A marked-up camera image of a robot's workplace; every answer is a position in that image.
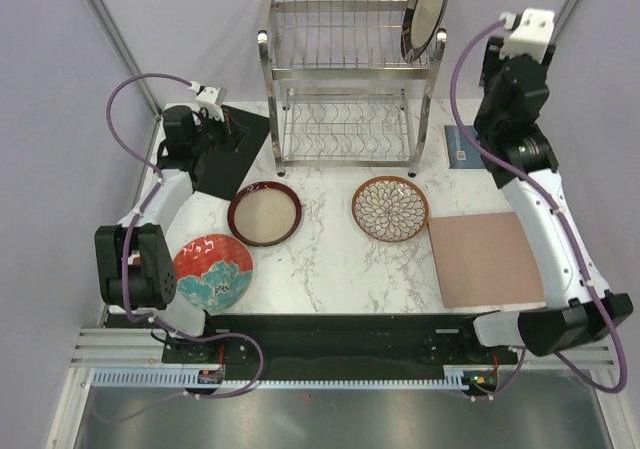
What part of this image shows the black notebook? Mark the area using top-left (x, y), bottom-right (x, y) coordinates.
top-left (193, 105), bottom-right (270, 201)

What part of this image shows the pink rectangular mat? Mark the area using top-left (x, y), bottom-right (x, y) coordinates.
top-left (428, 212), bottom-right (544, 309)

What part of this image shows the black rimmed beige plate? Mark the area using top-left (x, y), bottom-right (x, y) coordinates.
top-left (400, 0), bottom-right (448, 63)

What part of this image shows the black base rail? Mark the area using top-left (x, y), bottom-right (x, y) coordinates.
top-left (162, 314), bottom-right (518, 379)

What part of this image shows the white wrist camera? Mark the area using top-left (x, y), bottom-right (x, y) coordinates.
top-left (499, 8), bottom-right (555, 63)
top-left (190, 81), bottom-right (226, 122)

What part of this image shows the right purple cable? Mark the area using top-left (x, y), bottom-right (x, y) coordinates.
top-left (450, 18), bottom-right (629, 403)

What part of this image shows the red plate with teal flower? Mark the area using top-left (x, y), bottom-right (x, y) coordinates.
top-left (173, 234), bottom-right (254, 315)

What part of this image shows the stainless steel dish rack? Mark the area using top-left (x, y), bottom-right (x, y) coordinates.
top-left (257, 0), bottom-right (448, 176)

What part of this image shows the dark red rimmed plate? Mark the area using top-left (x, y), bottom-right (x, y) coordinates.
top-left (227, 181), bottom-right (302, 247)

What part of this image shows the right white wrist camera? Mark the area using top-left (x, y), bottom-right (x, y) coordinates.
top-left (499, 8), bottom-right (555, 63)

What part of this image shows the purple cable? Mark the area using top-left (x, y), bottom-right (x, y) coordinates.
top-left (450, 18), bottom-right (629, 403)
top-left (92, 72), bottom-right (267, 427)

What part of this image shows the white petal pattern plate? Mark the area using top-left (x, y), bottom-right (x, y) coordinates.
top-left (351, 176), bottom-right (429, 243)

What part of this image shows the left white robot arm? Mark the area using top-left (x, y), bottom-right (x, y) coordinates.
top-left (94, 105), bottom-right (246, 362)

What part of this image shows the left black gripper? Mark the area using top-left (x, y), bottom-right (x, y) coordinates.
top-left (191, 107), bottom-right (249, 158)

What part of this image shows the dark blue card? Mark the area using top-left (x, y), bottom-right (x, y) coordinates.
top-left (444, 125), bottom-right (485, 170)

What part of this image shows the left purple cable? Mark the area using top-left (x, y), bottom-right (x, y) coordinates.
top-left (92, 72), bottom-right (267, 427)

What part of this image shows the white slotted cable duct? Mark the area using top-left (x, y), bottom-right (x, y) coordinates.
top-left (91, 368), bottom-right (498, 390)

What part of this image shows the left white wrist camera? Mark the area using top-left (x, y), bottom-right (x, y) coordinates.
top-left (190, 81), bottom-right (226, 122)

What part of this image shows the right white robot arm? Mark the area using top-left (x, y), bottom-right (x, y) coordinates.
top-left (457, 36), bottom-right (633, 363)

